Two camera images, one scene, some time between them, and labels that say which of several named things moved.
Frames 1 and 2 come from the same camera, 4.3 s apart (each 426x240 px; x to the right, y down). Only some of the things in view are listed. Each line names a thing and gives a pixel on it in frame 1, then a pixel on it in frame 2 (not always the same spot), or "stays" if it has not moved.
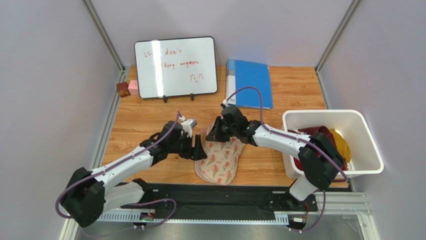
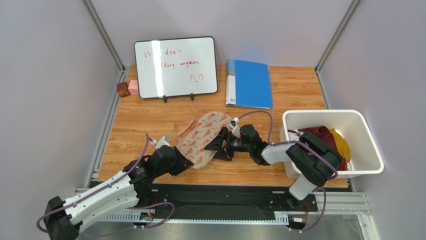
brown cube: [122, 89] stays
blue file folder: [241, 74] stays
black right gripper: [219, 128] -> [226, 143]
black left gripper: [196, 153] -> [182, 163]
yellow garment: [342, 145] stays
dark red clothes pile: [311, 130] stays
